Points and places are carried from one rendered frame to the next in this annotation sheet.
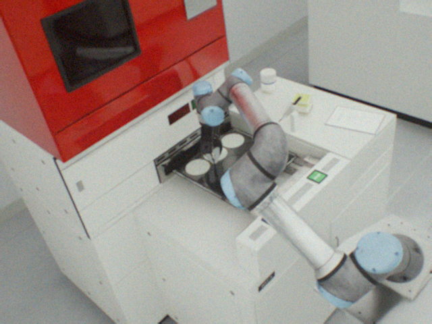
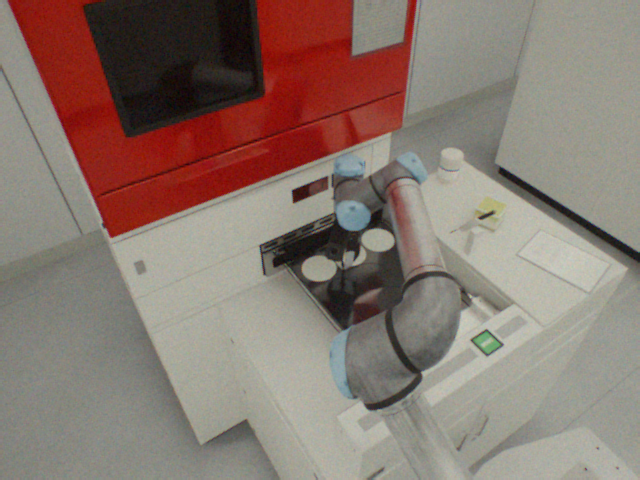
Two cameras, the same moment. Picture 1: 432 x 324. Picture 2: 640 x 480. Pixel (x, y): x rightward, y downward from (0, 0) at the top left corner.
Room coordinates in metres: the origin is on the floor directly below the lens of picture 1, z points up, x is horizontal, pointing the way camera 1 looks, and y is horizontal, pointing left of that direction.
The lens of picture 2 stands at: (0.61, -0.05, 1.91)
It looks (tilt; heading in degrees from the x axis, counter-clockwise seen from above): 44 degrees down; 8
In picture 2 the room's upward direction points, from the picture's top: 1 degrees counter-clockwise
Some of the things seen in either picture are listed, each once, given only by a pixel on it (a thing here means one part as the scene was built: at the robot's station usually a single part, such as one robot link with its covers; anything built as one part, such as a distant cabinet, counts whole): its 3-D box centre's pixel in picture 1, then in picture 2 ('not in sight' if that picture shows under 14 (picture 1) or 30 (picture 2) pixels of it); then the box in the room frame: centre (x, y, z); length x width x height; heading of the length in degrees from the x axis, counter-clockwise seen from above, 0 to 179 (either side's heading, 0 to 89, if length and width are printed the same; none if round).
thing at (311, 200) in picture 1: (297, 210); (442, 385); (1.21, -0.26, 0.89); 0.55 x 0.09 x 0.14; 130
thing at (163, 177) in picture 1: (196, 148); (326, 237); (1.68, 0.07, 0.89); 0.44 x 0.02 x 0.10; 130
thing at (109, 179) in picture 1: (158, 144); (270, 225); (1.58, 0.22, 1.02); 0.82 x 0.03 x 0.40; 130
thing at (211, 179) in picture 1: (234, 163); (371, 276); (1.53, -0.07, 0.90); 0.34 x 0.34 x 0.01; 40
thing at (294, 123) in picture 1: (291, 115); (470, 231); (1.60, -0.33, 1.03); 0.06 x 0.04 x 0.13; 40
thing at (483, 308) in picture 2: (314, 163); (485, 310); (1.44, -0.39, 0.89); 0.08 x 0.03 x 0.03; 40
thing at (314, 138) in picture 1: (309, 125); (491, 244); (1.70, -0.43, 0.89); 0.62 x 0.35 x 0.14; 40
